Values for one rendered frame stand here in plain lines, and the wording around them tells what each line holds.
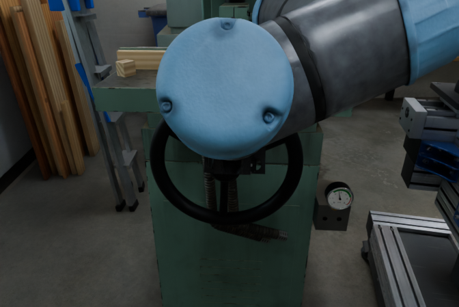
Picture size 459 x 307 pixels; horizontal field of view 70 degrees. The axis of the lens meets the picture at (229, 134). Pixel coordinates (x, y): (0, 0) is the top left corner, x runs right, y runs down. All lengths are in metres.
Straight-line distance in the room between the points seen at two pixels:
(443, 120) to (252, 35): 1.02
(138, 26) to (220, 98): 3.17
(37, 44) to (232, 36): 1.96
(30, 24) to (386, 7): 1.98
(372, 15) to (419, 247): 1.34
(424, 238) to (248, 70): 1.42
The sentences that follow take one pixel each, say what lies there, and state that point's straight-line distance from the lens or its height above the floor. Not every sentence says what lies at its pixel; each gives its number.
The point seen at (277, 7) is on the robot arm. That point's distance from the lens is 0.31.
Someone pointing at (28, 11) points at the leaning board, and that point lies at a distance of 2.10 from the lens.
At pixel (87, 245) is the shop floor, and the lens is 1.76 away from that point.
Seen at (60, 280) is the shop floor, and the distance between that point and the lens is 1.65.
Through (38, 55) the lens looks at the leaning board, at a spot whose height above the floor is 0.76.
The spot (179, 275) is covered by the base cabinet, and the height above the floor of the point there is 0.32.
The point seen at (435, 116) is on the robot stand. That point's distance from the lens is 1.16.
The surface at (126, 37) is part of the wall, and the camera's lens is 3.37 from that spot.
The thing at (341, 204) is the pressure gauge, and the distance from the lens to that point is 0.84.
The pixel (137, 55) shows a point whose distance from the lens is 0.96.
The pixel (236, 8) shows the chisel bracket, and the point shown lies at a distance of 0.84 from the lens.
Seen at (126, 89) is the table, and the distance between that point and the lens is 0.80.
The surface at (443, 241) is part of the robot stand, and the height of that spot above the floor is 0.21.
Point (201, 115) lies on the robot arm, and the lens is 0.17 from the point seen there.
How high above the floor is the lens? 1.12
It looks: 25 degrees down
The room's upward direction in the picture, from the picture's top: straight up
